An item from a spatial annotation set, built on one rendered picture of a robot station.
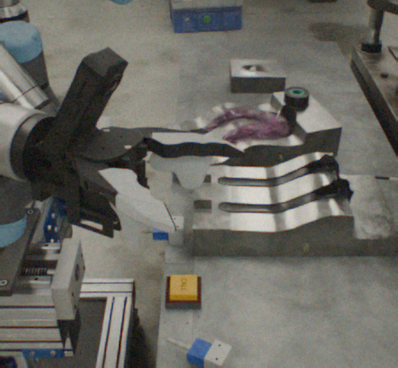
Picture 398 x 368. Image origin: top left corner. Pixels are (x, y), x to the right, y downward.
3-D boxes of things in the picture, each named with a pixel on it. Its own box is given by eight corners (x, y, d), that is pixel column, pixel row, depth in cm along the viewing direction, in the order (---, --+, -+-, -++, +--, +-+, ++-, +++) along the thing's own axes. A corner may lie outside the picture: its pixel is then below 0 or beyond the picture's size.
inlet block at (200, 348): (162, 356, 108) (161, 339, 105) (174, 337, 112) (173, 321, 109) (220, 382, 104) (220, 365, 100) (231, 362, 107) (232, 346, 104)
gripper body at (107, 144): (156, 204, 56) (62, 175, 60) (158, 129, 52) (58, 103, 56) (116, 243, 50) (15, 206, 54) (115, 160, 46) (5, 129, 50)
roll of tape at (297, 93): (308, 108, 169) (309, 99, 167) (282, 107, 170) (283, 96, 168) (308, 97, 175) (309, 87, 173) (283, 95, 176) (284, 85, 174)
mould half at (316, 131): (182, 185, 155) (181, 153, 148) (161, 139, 175) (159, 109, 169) (337, 156, 167) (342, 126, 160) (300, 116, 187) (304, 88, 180)
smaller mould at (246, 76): (231, 93, 201) (231, 76, 197) (229, 76, 213) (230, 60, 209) (284, 93, 201) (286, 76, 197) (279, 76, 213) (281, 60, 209)
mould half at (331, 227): (193, 256, 131) (193, 214, 123) (195, 191, 152) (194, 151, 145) (396, 256, 131) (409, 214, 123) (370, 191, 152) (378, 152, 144)
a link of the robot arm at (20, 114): (25, 93, 57) (-34, 119, 51) (59, 102, 56) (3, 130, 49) (31, 156, 61) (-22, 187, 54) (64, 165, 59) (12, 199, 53)
